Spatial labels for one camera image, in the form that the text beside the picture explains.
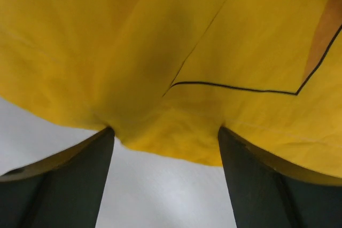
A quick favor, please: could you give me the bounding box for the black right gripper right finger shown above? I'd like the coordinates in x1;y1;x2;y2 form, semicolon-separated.
217;127;341;228

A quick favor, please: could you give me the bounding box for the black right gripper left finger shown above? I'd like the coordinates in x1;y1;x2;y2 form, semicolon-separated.
1;128;114;228

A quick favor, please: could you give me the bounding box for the yellow cartoon placemat cloth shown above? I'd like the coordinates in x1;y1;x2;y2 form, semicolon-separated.
1;0;341;177

